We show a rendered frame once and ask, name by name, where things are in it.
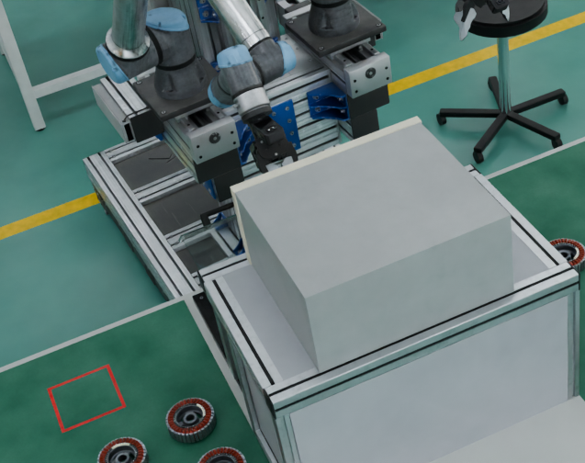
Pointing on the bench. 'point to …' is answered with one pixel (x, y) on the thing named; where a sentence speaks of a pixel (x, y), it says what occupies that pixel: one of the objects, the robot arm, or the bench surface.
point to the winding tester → (374, 241)
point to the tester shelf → (258, 306)
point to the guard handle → (214, 213)
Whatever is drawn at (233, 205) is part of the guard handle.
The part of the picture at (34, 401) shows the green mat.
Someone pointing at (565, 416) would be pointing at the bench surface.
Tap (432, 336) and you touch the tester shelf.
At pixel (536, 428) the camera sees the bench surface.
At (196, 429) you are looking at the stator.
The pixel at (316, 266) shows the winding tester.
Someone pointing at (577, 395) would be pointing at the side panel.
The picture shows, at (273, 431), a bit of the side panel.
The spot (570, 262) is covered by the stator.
